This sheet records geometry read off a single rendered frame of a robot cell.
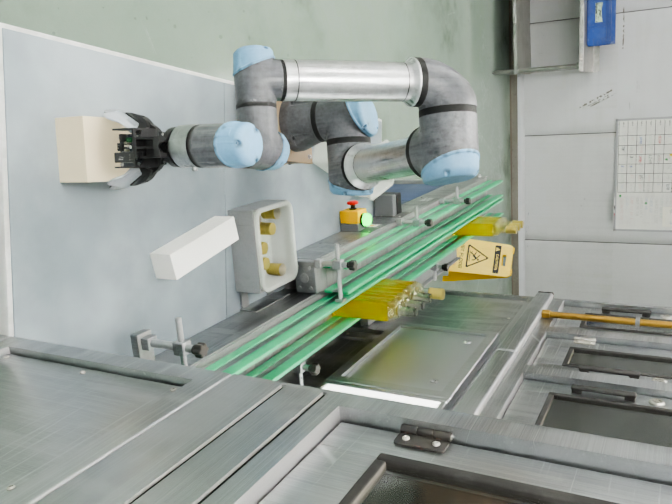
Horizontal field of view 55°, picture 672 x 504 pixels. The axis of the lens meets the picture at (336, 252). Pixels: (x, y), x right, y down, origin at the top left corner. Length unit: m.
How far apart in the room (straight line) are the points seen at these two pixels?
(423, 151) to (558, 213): 6.44
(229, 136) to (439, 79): 0.44
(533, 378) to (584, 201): 5.92
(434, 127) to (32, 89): 0.75
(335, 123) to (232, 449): 1.08
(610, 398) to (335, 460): 1.11
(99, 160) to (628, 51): 6.65
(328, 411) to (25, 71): 0.83
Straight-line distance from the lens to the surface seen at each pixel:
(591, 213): 7.67
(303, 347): 1.72
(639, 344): 2.09
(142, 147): 1.18
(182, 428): 0.81
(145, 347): 1.33
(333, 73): 1.23
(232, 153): 1.08
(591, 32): 6.93
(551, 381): 1.81
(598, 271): 7.81
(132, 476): 0.74
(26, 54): 1.32
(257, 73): 1.19
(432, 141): 1.29
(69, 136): 1.31
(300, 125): 1.71
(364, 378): 1.73
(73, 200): 1.35
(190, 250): 1.50
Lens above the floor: 1.79
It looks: 28 degrees down
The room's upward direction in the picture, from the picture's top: 93 degrees clockwise
